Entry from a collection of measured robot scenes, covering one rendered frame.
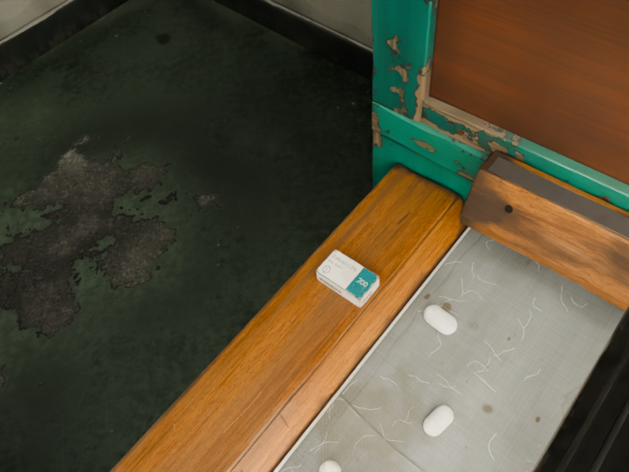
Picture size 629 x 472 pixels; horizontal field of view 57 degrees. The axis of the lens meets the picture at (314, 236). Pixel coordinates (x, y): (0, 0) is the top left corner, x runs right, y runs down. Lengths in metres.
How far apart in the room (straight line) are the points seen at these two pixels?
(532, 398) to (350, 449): 0.19
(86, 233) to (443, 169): 1.29
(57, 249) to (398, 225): 1.29
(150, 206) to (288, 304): 1.20
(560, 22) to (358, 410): 0.40
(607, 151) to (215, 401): 0.44
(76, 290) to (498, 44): 1.37
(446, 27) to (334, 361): 0.35
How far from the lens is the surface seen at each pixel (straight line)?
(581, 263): 0.62
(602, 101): 0.57
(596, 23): 0.54
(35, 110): 2.28
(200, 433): 0.60
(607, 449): 0.26
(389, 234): 0.68
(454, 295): 0.67
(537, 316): 0.67
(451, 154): 0.69
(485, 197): 0.63
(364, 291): 0.61
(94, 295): 1.68
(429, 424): 0.59
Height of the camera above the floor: 1.32
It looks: 55 degrees down
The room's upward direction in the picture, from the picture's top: 9 degrees counter-clockwise
